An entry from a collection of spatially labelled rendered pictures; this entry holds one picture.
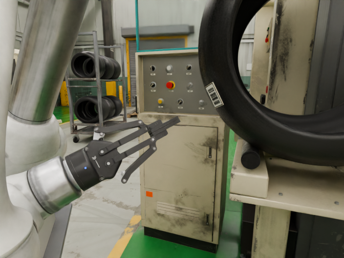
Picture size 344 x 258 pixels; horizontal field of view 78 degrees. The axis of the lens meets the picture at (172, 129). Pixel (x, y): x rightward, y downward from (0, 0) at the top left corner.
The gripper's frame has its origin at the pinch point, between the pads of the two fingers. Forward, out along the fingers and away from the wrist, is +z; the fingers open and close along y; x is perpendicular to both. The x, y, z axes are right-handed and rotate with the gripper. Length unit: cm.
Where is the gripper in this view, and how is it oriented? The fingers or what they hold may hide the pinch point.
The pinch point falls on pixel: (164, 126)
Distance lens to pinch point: 46.6
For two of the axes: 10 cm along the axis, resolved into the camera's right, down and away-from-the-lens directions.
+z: 8.3, -4.5, 3.3
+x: 3.0, -1.5, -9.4
